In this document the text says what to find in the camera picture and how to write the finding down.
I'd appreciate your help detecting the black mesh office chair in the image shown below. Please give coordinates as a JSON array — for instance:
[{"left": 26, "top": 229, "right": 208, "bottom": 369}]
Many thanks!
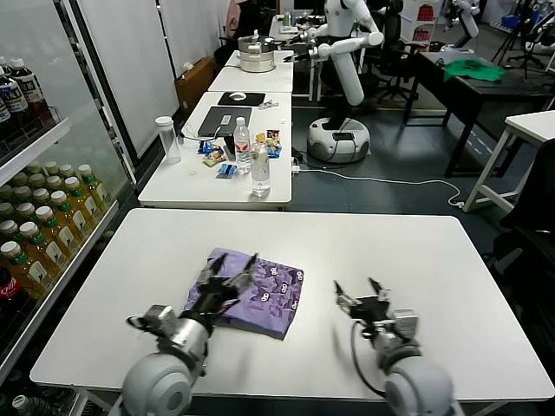
[{"left": 375, "top": 0, "right": 420, "bottom": 104}]

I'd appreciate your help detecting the short white desk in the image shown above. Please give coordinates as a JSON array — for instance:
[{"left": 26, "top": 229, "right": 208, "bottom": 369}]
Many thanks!
[{"left": 207, "top": 50, "right": 296, "bottom": 94}]

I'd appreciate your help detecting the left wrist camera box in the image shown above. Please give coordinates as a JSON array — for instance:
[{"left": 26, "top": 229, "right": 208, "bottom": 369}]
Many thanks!
[{"left": 127, "top": 304, "right": 175, "bottom": 338}]

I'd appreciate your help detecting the silver rice cooker pot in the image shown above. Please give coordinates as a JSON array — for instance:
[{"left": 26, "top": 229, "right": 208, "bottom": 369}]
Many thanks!
[{"left": 238, "top": 30, "right": 278, "bottom": 74}]

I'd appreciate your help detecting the black padded office chair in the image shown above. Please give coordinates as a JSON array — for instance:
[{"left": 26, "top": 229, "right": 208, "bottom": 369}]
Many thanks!
[{"left": 493, "top": 138, "right": 555, "bottom": 283}]

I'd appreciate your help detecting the white floor cable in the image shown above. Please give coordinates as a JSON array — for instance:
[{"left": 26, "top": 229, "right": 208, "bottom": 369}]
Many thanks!
[{"left": 300, "top": 166, "right": 467, "bottom": 208}]

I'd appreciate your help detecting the closed dark laptop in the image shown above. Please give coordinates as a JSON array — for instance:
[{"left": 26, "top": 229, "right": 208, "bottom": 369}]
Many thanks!
[{"left": 197, "top": 106, "right": 253, "bottom": 138}]

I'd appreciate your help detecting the red white box rack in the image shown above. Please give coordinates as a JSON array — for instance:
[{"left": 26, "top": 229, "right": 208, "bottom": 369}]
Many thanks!
[{"left": 407, "top": 0, "right": 440, "bottom": 44}]

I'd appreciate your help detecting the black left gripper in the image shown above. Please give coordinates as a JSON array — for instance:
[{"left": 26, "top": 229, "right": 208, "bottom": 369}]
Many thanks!
[{"left": 193, "top": 253, "right": 259, "bottom": 322}]

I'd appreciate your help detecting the purple t-shirt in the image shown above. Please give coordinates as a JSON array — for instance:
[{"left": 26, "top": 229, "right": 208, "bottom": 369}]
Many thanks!
[{"left": 182, "top": 247, "right": 305, "bottom": 341}]

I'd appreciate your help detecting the white humanoid robot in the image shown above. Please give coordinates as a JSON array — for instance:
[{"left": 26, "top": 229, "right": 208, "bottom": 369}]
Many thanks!
[{"left": 284, "top": 0, "right": 386, "bottom": 165}]

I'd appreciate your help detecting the long white desk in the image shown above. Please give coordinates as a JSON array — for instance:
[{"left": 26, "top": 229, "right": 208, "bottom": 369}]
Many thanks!
[{"left": 137, "top": 91, "right": 294, "bottom": 212}]

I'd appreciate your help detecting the green cloth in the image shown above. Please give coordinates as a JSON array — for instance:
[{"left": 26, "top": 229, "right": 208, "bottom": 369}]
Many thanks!
[{"left": 443, "top": 59, "right": 507, "bottom": 83}]

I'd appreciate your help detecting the water bottle red label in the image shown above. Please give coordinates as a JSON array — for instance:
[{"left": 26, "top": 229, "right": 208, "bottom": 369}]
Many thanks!
[{"left": 233, "top": 116, "right": 252, "bottom": 175}]

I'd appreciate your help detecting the white cooler shelf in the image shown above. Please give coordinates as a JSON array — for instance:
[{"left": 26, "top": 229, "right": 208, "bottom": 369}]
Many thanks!
[{"left": 0, "top": 117, "right": 73, "bottom": 174}]

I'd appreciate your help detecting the brown cardboard box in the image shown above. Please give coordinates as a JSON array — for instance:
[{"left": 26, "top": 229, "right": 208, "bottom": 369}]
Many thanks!
[{"left": 174, "top": 58, "right": 217, "bottom": 114}]

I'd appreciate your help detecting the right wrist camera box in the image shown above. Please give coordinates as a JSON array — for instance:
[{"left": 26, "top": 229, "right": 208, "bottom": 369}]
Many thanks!
[{"left": 392, "top": 309, "right": 420, "bottom": 338}]

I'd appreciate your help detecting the clear jar white lid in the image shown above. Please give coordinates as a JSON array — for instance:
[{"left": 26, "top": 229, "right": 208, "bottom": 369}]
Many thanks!
[{"left": 154, "top": 115, "right": 182, "bottom": 165}]

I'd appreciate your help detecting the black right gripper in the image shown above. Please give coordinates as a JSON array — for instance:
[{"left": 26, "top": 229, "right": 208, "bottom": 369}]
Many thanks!
[{"left": 333, "top": 278, "right": 394, "bottom": 325}]

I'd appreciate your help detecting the black table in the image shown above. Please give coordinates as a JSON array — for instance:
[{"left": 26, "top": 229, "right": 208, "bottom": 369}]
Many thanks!
[{"left": 405, "top": 51, "right": 555, "bottom": 178}]

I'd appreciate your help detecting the clear bottle silver cap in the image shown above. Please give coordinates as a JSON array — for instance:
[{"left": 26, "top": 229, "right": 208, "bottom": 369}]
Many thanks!
[{"left": 250, "top": 142, "right": 271, "bottom": 198}]

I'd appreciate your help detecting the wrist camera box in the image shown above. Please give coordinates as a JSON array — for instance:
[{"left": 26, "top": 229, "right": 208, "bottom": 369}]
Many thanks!
[
  {"left": 127, "top": 304, "right": 175, "bottom": 338},
  {"left": 392, "top": 309, "right": 420, "bottom": 338}
]

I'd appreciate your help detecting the black mouse pad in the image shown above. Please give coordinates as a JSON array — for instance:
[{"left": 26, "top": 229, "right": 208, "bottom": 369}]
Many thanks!
[{"left": 217, "top": 92, "right": 266, "bottom": 107}]

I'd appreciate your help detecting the white side table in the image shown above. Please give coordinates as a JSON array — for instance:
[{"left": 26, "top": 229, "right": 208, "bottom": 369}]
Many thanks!
[{"left": 462, "top": 110, "right": 555, "bottom": 213}]

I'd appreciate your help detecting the cola bottle red label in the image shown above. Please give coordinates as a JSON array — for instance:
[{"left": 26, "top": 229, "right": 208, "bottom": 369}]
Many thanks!
[{"left": 0, "top": 267, "right": 23, "bottom": 324}]

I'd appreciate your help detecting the dark tea bottle white cap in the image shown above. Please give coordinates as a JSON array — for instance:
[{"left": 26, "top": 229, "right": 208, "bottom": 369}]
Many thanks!
[
  {"left": 0, "top": 67, "right": 26, "bottom": 133},
  {"left": 8, "top": 58, "right": 45, "bottom": 127}
]

